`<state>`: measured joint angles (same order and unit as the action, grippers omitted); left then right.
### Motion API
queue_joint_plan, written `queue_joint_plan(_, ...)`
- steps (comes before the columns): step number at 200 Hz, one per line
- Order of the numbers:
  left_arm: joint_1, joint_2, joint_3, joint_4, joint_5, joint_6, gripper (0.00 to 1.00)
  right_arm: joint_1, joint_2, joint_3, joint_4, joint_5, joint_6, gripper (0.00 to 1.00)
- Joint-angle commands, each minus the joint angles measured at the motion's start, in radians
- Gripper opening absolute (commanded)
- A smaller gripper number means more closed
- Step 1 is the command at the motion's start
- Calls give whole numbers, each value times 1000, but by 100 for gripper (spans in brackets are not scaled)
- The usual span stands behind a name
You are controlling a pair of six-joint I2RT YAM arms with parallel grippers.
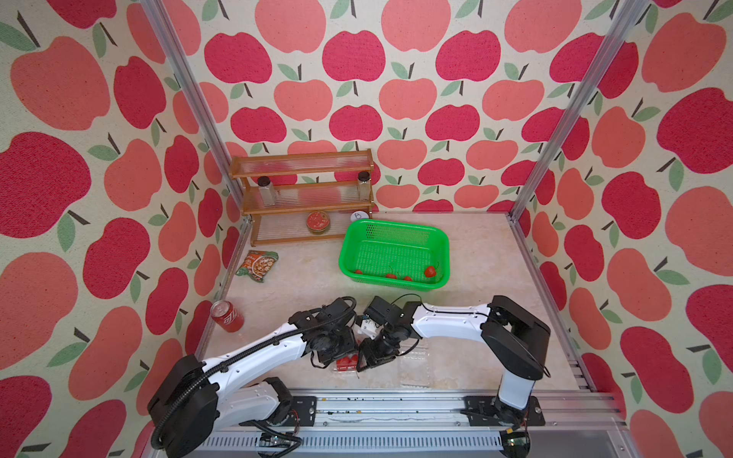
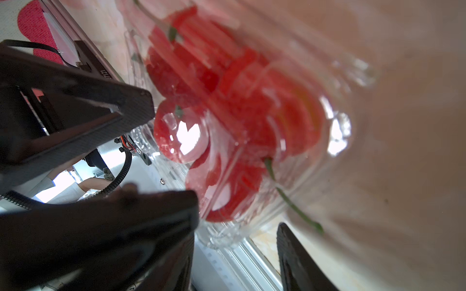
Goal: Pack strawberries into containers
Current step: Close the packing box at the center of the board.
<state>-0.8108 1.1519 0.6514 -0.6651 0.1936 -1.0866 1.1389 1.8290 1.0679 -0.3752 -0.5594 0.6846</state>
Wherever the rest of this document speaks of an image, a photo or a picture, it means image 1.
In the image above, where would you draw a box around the wooden three-tier shelf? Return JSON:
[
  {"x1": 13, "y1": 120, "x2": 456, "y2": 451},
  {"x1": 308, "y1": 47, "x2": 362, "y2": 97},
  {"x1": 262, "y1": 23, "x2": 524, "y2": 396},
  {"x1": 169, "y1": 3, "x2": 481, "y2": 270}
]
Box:
[{"x1": 229, "y1": 149, "x2": 376, "y2": 247}]

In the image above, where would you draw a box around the right aluminium frame post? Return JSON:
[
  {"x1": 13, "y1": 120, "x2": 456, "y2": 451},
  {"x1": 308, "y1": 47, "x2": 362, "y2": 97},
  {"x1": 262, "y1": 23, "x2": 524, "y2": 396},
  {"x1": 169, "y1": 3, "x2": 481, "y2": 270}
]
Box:
[{"x1": 509, "y1": 0, "x2": 651, "y2": 221}]

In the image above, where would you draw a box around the left glass spice jar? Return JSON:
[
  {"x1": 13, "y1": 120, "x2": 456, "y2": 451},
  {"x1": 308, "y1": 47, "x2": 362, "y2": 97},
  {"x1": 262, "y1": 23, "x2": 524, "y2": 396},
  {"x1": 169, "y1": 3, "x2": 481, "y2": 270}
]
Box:
[{"x1": 257, "y1": 176, "x2": 278, "y2": 207}]

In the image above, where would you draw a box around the strawberry two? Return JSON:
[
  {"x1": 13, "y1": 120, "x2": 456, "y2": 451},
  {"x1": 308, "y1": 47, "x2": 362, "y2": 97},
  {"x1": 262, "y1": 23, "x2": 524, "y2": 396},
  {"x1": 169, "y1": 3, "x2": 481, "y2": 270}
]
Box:
[{"x1": 347, "y1": 355, "x2": 359, "y2": 370}]

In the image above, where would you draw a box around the clear clamshell container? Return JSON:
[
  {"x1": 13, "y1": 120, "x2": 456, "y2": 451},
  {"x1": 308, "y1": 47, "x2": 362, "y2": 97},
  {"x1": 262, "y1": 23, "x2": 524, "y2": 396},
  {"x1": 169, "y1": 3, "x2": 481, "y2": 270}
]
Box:
[
  {"x1": 397, "y1": 340, "x2": 433, "y2": 389},
  {"x1": 333, "y1": 323, "x2": 374, "y2": 374}
]

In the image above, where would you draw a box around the red soda can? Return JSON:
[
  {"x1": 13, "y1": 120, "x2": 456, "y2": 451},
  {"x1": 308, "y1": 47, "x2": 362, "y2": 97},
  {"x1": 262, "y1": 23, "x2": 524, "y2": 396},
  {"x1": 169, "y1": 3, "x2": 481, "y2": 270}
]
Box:
[{"x1": 210, "y1": 300, "x2": 244, "y2": 333}]

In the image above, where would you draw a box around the strawberry one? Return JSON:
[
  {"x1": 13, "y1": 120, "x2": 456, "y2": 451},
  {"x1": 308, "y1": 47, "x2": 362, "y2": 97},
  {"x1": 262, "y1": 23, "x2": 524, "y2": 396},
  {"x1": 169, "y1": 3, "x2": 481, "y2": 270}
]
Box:
[{"x1": 336, "y1": 357, "x2": 350, "y2": 372}]

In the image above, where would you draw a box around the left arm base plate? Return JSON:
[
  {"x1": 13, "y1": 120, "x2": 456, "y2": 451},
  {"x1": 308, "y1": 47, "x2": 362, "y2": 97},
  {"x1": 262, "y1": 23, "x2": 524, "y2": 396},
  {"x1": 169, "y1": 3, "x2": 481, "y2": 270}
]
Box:
[{"x1": 279, "y1": 396, "x2": 318, "y2": 427}]

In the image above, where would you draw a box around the red round tin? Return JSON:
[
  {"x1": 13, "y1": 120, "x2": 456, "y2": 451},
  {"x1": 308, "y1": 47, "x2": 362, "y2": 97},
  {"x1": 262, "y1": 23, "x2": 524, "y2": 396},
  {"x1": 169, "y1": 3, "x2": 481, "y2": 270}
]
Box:
[{"x1": 305, "y1": 210, "x2": 331, "y2": 235}]

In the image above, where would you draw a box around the glass spice jar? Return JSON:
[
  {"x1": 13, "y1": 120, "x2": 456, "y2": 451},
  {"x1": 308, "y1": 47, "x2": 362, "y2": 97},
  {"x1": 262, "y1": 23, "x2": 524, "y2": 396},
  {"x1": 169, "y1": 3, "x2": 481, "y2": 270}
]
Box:
[
  {"x1": 257, "y1": 176, "x2": 278, "y2": 207},
  {"x1": 357, "y1": 171, "x2": 371, "y2": 202}
]

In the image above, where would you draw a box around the green plastic basket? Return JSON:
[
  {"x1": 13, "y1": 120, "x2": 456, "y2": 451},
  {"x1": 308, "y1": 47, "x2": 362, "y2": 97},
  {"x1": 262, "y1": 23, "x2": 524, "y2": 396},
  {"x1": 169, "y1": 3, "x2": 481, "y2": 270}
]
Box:
[{"x1": 339, "y1": 219, "x2": 452, "y2": 291}]

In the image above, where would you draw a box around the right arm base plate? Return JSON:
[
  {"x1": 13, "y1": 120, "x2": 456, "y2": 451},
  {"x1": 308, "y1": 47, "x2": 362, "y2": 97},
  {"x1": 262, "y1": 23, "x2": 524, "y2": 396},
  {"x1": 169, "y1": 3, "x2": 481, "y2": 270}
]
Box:
[{"x1": 459, "y1": 396, "x2": 546, "y2": 429}]

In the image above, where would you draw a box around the yellow pull-tab can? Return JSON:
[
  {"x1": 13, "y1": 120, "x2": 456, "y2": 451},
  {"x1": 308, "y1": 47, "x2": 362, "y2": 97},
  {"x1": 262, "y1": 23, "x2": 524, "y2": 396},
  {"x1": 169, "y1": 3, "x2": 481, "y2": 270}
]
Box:
[{"x1": 350, "y1": 211, "x2": 370, "y2": 223}]

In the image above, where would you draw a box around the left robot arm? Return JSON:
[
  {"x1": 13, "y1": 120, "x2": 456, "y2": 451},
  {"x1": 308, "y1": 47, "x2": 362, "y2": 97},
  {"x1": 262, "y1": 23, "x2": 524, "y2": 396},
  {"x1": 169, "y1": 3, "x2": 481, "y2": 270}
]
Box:
[{"x1": 147, "y1": 296, "x2": 357, "y2": 457}]

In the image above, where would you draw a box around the aluminium front rail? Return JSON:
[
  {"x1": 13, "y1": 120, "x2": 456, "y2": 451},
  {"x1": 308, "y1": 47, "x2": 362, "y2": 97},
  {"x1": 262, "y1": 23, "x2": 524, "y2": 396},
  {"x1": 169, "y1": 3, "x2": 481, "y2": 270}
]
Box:
[{"x1": 183, "y1": 389, "x2": 640, "y2": 457}]

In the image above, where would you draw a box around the soup seasoning packet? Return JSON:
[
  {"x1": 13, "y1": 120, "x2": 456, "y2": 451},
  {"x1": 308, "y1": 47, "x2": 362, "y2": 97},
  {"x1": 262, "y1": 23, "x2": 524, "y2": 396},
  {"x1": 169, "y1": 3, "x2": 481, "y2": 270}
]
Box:
[{"x1": 235, "y1": 250, "x2": 279, "y2": 284}]

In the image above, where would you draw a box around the right glass spice jar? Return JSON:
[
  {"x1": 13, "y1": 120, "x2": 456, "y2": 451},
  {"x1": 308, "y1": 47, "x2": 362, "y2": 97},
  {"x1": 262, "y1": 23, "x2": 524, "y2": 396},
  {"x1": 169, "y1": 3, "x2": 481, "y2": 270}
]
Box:
[{"x1": 357, "y1": 171, "x2": 371, "y2": 202}]

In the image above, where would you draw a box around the left aluminium frame post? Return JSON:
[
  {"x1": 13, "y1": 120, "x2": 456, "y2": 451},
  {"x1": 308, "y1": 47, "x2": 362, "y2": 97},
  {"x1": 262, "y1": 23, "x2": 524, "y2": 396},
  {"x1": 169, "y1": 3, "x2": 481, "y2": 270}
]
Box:
[{"x1": 139, "y1": 0, "x2": 247, "y2": 210}]

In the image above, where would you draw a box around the aluminium frame post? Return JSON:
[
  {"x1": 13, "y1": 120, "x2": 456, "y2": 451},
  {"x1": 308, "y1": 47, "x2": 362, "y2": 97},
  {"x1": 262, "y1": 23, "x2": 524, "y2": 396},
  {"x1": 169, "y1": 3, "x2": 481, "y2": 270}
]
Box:
[
  {"x1": 139, "y1": 0, "x2": 247, "y2": 210},
  {"x1": 509, "y1": 0, "x2": 651, "y2": 221}
]

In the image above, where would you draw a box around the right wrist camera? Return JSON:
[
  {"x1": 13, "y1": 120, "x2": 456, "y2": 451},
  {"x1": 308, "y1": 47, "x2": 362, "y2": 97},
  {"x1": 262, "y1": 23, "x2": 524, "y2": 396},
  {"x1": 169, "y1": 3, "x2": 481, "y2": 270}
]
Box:
[{"x1": 351, "y1": 316, "x2": 379, "y2": 343}]

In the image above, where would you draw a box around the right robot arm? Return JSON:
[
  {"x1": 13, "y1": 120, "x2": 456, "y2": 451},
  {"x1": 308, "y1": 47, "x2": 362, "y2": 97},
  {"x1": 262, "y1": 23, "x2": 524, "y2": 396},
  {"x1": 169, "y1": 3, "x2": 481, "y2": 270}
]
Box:
[{"x1": 355, "y1": 295, "x2": 551, "y2": 413}]

